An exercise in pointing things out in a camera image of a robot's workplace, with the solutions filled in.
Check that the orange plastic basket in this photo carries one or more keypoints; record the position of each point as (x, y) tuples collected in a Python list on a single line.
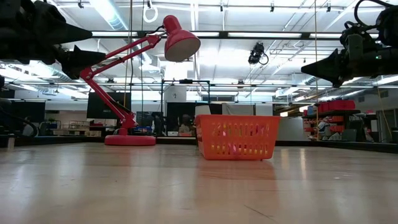
[(236, 119)]

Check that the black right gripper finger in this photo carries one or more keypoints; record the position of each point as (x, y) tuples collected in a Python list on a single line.
[(329, 63), (331, 76)]

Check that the person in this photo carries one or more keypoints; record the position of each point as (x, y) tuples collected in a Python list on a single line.
[(186, 124), (29, 129)]

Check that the grey cabinet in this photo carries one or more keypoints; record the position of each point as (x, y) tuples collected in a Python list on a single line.
[(290, 129)]

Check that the black overhead camera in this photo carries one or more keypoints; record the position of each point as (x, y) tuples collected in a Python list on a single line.
[(256, 54)]

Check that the red desk lamp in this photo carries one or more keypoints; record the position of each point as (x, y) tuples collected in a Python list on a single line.
[(130, 140)]

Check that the red storage bin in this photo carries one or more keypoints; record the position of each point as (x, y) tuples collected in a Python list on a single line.
[(342, 105), (323, 107)]

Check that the white panel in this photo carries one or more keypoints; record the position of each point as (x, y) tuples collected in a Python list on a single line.
[(239, 109)]

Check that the white paper sheet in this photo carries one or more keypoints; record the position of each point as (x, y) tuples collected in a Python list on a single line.
[(202, 109)]

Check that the white numbered pillar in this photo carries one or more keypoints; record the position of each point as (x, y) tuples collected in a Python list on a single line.
[(169, 93)]

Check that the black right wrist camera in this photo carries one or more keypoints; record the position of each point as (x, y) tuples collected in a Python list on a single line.
[(354, 40)]

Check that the black storage shelf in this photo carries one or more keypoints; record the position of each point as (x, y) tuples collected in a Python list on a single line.
[(342, 111)]

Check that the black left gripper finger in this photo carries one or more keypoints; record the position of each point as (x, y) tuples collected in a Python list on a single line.
[(77, 62), (59, 31)]

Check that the black monitor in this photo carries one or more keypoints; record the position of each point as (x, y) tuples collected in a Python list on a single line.
[(171, 109), (29, 110), (99, 105)]

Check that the black overhead crossbar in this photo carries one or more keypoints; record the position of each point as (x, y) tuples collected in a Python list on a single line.
[(224, 34)]

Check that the black aluminium table frame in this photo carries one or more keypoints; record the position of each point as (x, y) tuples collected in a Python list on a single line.
[(174, 140)]

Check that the black metal stand frame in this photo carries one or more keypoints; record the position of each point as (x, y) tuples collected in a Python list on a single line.
[(186, 81)]

